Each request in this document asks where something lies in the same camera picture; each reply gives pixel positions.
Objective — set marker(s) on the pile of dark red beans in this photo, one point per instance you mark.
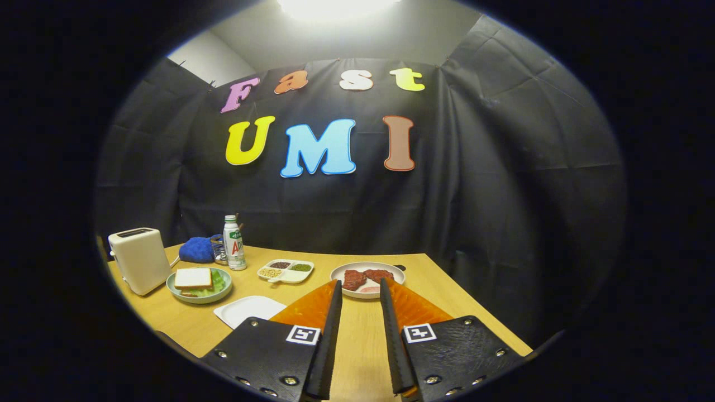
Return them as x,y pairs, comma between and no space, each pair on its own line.
280,265

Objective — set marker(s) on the white toaster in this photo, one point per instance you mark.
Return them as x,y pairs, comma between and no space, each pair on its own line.
139,262

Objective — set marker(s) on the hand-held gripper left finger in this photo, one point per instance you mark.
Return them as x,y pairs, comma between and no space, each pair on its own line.
329,346

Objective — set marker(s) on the white round plate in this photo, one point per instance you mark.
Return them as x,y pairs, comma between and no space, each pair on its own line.
337,278

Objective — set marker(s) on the white divided dish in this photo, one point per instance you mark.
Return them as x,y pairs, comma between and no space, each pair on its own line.
293,276

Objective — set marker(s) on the pile of yellow soybeans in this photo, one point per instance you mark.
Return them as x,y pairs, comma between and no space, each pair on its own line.
270,273

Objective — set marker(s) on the red meat piece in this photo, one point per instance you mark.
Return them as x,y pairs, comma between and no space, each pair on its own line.
380,275
353,279

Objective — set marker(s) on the green lettuce leaf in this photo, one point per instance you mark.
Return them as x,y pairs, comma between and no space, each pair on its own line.
217,283

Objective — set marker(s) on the blue fluffy cloth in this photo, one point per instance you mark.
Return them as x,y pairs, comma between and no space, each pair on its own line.
195,250

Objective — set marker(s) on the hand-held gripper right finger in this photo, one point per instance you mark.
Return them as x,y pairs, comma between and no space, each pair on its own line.
394,346

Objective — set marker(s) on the white square plate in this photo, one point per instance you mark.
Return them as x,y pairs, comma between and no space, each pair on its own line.
248,310

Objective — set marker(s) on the pile of green beans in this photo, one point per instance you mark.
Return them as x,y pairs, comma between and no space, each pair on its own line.
301,267

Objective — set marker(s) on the black backdrop cloth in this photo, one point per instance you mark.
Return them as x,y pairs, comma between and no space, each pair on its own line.
503,195

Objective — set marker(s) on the white drink bottle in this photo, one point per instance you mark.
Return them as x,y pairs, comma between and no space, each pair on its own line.
234,251

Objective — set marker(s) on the toasted bread slice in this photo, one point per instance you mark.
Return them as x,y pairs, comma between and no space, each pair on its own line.
193,277

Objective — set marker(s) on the pale ham slice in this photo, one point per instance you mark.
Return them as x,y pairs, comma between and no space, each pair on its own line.
370,289

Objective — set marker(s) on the light green plate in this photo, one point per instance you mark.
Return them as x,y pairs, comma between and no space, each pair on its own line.
201,300

